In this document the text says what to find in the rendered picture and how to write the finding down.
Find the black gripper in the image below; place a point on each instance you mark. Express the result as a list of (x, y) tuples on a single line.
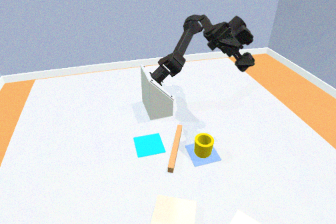
[(224, 35)]

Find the cream flat square tile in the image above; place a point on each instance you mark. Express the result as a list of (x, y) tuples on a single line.
[(242, 218)]

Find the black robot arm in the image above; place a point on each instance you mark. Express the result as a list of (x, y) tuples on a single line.
[(175, 60)]

